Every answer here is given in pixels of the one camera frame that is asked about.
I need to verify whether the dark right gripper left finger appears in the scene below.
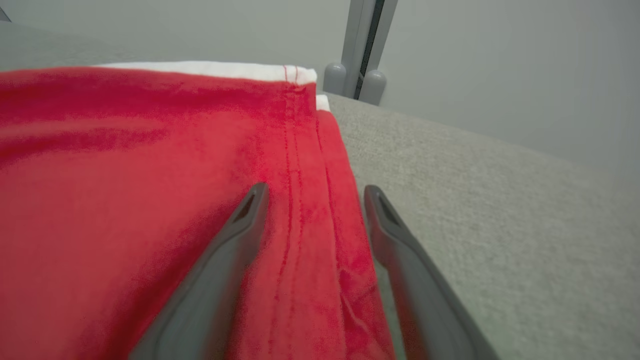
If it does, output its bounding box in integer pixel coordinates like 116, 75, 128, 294
128, 182, 270, 360

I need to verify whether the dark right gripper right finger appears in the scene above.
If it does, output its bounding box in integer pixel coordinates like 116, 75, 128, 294
363, 184, 501, 360

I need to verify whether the red jersey with white trim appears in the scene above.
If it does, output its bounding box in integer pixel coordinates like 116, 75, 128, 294
0, 60, 397, 360

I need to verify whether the grey partition post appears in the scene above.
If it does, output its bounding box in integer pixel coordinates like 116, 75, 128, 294
322, 0, 400, 106

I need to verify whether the grey fabric sofa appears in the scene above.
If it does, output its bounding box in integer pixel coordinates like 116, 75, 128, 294
0, 20, 640, 360

